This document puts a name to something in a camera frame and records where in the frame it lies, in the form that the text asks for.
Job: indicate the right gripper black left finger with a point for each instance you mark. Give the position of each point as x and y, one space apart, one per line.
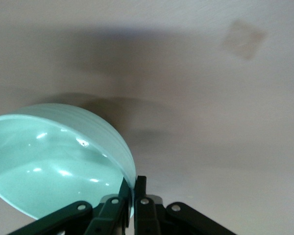
107 215

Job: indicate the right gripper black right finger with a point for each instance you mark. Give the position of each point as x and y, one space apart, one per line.
147 218

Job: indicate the mint green bowl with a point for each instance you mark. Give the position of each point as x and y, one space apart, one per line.
51 159

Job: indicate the brown tape patch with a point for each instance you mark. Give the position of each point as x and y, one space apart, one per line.
245 39

